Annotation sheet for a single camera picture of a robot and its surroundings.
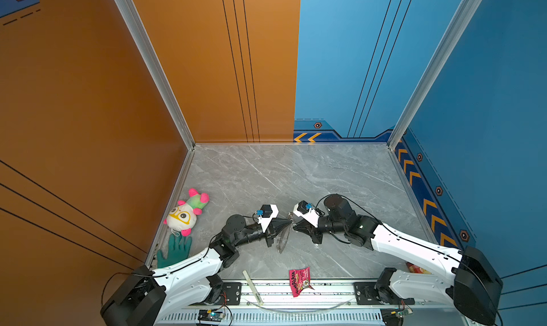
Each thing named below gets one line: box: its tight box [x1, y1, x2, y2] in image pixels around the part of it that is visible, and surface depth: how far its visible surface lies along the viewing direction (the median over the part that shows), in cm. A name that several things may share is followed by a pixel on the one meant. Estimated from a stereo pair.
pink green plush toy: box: [163, 188, 211, 238], surface depth 88 cm
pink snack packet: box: [289, 266, 315, 298], surface depth 77 cm
